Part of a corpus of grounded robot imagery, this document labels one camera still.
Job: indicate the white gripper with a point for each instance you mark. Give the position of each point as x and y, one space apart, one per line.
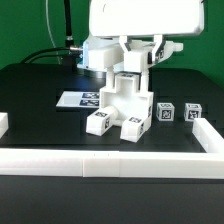
144 18

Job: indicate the white marker sheet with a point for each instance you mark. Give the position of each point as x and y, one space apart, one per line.
72 99

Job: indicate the white part at left edge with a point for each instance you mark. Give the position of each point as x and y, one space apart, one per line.
3 123

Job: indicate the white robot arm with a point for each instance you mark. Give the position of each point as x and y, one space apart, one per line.
132 35

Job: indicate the white chair seat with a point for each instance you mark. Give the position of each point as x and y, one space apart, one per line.
130 97

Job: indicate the white chair back frame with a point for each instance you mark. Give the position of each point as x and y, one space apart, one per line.
138 59

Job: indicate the white U-shaped fence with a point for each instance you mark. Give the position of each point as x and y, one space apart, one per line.
206 165

